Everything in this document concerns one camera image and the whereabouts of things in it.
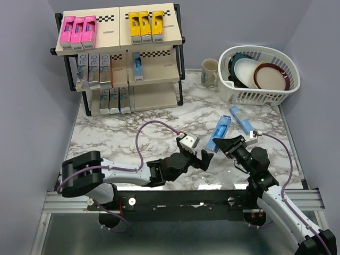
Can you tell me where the red rimmed plate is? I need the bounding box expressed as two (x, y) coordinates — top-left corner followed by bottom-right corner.
(253, 63), (290, 91)

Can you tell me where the silver foil toothpaste box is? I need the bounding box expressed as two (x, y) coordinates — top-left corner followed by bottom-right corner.
(88, 54), (100, 90)

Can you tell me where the black base bar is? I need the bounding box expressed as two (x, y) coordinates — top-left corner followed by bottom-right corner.
(103, 189), (261, 222)

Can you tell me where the pink toothpaste box long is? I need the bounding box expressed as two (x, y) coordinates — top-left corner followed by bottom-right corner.
(70, 17), (84, 50)

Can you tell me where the metallic blue toothpaste box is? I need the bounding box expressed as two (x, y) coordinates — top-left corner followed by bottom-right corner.
(108, 88), (120, 114)
(99, 90), (110, 115)
(119, 87), (131, 114)

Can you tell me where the red metallic toothpaste box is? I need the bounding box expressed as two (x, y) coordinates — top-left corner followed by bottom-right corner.
(75, 54), (89, 91)

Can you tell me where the cream ceramic mug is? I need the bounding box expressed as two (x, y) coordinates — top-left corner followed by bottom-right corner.
(201, 58), (219, 87)

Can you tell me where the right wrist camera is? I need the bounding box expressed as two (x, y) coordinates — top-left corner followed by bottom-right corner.
(245, 130), (263, 146)

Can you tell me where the white plastic dish basket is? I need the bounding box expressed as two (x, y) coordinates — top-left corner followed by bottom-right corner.
(218, 45), (300, 106)

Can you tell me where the light blue toothpaste box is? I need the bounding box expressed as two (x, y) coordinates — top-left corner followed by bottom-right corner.
(132, 52), (143, 81)

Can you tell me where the white plate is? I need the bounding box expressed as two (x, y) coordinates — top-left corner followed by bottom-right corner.
(234, 58), (260, 89)

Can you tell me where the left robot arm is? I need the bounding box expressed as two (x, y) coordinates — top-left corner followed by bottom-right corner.
(57, 149), (214, 198)

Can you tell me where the dark teal bowl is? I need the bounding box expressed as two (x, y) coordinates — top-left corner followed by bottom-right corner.
(228, 53), (254, 77)

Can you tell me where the pink toothpaste box diagonal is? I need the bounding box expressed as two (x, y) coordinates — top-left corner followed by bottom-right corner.
(59, 16), (75, 50)

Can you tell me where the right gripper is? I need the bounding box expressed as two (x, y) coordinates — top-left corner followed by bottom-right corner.
(213, 134), (254, 175)

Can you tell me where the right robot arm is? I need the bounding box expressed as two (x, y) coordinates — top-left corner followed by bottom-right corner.
(213, 135), (337, 254)

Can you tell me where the yellow toothpaste box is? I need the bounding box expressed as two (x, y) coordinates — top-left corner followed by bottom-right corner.
(151, 11), (164, 43)
(129, 12), (142, 45)
(138, 11), (152, 44)

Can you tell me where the beige three-tier shelf rack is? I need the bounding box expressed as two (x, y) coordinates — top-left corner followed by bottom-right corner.
(50, 3), (185, 116)

